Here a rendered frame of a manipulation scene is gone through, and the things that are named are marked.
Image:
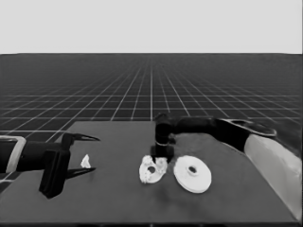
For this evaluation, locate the small white T-shaped piece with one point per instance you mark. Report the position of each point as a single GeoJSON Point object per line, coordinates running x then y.
{"type": "Point", "coordinates": [85, 162]}

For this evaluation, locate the white round carrier with pins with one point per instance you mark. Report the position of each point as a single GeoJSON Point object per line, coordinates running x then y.
{"type": "Point", "coordinates": [156, 178]}

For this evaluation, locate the large thick white disc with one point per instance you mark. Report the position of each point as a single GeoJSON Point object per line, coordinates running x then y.
{"type": "Point", "coordinates": [186, 183]}

